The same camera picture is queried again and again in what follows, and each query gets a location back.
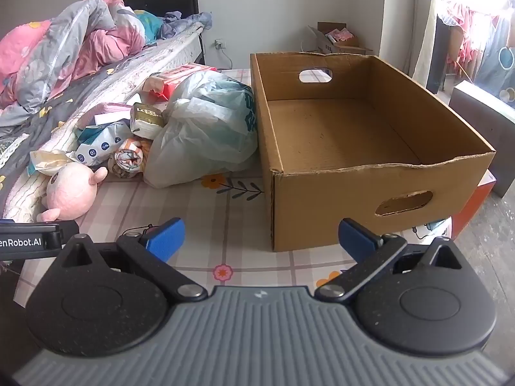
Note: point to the large cardboard box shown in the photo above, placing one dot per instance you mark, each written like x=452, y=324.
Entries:
x=322, y=217

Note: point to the plaid flower printed mat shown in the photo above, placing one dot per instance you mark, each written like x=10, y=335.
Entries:
x=225, y=225

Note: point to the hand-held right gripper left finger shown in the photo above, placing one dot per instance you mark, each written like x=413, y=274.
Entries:
x=165, y=238

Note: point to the blue white wipes pack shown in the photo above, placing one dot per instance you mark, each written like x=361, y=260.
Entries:
x=100, y=144

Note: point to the grey floral bed sheet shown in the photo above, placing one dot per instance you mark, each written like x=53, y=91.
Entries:
x=16, y=144

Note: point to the white green plastic bag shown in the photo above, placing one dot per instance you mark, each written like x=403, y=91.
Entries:
x=201, y=128

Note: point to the blue crumpled clothes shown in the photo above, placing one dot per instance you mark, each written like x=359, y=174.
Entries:
x=185, y=22

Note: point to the pink grey quilt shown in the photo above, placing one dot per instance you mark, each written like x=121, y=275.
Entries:
x=60, y=48

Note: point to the orange striped cloth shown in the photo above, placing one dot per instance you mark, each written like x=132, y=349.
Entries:
x=128, y=157

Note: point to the white wall socket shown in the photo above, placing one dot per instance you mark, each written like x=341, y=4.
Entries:
x=220, y=44

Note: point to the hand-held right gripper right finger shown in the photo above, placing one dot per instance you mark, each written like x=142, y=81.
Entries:
x=358, y=238

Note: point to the blue printed curtain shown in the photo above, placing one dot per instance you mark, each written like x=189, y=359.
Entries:
x=497, y=56

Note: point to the pink plush toy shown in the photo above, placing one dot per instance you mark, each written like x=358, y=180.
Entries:
x=70, y=193

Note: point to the white curtain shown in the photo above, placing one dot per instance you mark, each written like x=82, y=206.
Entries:
x=430, y=20

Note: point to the white woven bed cover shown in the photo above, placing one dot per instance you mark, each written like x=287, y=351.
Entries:
x=132, y=72

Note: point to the gold tissue pack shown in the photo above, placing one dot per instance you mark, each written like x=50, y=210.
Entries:
x=147, y=122

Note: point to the black standing panel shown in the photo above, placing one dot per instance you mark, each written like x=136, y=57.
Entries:
x=436, y=56

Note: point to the small open cardboard box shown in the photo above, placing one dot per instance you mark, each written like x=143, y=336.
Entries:
x=342, y=42

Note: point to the dark grey cabinet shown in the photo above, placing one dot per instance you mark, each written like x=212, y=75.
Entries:
x=487, y=128

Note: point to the teal printed pillow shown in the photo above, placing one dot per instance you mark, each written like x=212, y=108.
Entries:
x=149, y=24

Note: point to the orange storage box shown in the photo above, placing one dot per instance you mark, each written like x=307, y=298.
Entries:
x=470, y=205

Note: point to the cream plastic packet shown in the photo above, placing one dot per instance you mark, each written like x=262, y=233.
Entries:
x=48, y=161

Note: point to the red wet wipes pack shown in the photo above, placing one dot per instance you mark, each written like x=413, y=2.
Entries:
x=173, y=78

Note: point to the pink hanging clothes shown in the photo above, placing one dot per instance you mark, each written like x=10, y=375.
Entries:
x=468, y=28

